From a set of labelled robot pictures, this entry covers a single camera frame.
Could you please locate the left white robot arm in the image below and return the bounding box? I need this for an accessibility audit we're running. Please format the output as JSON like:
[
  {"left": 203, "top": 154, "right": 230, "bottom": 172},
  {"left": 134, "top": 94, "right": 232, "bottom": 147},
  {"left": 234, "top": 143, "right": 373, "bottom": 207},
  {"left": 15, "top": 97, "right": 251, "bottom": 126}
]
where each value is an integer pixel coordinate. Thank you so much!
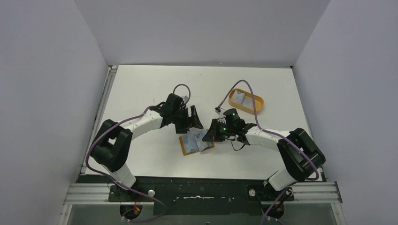
[{"left": 87, "top": 93, "right": 203, "bottom": 201}]

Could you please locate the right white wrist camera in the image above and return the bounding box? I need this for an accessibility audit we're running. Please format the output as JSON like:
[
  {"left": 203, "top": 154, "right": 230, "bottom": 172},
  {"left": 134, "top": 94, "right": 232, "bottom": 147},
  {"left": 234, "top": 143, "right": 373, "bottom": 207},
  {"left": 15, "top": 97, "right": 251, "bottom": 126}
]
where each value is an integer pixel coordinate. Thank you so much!
[{"left": 215, "top": 106, "right": 225, "bottom": 115}]

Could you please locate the orange oval tray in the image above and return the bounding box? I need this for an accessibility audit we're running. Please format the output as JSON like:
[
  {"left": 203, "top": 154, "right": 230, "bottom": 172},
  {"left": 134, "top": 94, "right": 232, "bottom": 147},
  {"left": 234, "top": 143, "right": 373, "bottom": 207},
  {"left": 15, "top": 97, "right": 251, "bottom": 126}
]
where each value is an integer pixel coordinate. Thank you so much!
[{"left": 227, "top": 88, "right": 264, "bottom": 115}]

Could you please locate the yellow leather card holder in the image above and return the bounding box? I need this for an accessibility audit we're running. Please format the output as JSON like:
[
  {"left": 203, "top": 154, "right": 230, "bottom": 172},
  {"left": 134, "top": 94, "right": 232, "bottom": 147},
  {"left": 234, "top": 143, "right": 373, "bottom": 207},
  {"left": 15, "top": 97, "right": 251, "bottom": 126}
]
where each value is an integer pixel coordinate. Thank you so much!
[{"left": 179, "top": 130, "right": 214, "bottom": 156}]

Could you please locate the silver credit card carried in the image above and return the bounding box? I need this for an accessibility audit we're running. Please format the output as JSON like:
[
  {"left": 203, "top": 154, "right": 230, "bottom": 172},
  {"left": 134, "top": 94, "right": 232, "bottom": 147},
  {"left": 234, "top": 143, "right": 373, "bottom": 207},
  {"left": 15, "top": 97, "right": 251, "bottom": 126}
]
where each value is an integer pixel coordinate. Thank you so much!
[{"left": 193, "top": 130, "right": 214, "bottom": 152}]

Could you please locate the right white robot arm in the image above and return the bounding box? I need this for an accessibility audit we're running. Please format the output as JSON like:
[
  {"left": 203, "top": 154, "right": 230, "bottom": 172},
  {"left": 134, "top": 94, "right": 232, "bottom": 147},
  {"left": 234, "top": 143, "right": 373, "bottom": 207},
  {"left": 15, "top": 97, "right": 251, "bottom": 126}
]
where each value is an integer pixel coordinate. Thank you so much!
[{"left": 202, "top": 108, "right": 326, "bottom": 200}]

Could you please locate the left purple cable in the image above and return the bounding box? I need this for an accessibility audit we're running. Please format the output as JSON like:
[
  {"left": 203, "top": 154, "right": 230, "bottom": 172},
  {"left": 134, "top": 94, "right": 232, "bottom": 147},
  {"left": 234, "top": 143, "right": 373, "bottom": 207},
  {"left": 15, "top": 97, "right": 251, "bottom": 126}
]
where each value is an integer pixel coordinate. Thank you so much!
[{"left": 85, "top": 83, "right": 191, "bottom": 224}]

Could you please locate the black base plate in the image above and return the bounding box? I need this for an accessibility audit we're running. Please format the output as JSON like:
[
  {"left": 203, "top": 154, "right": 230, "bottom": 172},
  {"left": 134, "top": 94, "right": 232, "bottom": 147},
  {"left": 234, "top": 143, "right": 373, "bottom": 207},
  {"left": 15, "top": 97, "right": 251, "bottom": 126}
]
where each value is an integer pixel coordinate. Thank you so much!
[{"left": 76, "top": 175, "right": 296, "bottom": 218}]

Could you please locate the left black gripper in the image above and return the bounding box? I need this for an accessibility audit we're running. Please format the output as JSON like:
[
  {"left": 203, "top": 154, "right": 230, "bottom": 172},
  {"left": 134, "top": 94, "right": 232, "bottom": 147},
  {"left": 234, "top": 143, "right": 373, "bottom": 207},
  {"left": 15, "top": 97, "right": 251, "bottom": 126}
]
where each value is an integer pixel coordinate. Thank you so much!
[{"left": 171, "top": 106, "right": 202, "bottom": 134}]

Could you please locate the silver credit card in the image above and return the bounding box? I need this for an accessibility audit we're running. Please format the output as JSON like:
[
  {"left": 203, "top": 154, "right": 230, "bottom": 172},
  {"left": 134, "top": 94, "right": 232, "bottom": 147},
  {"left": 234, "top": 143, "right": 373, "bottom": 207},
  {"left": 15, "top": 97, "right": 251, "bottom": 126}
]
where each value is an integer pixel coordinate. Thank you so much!
[{"left": 231, "top": 90, "right": 245, "bottom": 105}]

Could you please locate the silver card in holder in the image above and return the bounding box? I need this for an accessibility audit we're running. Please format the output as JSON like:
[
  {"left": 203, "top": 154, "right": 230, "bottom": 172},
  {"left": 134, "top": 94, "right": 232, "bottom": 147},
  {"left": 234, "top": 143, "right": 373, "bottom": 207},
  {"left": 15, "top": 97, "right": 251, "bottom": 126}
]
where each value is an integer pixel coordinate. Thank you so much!
[{"left": 181, "top": 135, "right": 198, "bottom": 154}]

